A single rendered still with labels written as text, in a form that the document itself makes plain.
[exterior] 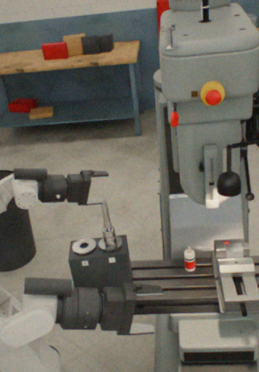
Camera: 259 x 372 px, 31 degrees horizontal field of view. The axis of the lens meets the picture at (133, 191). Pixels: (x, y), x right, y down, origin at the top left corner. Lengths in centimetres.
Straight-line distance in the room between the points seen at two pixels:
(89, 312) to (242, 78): 68
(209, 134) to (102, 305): 66
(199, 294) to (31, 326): 94
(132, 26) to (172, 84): 449
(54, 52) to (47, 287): 448
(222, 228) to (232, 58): 103
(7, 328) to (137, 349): 193
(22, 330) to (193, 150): 77
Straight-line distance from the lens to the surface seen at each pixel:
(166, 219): 216
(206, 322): 184
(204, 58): 121
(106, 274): 176
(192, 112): 135
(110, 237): 170
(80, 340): 296
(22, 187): 138
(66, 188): 142
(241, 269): 175
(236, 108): 136
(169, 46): 115
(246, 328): 183
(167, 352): 257
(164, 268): 193
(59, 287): 97
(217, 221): 208
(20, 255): 353
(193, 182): 150
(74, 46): 533
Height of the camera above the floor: 218
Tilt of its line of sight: 31 degrees down
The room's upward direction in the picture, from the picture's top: 7 degrees counter-clockwise
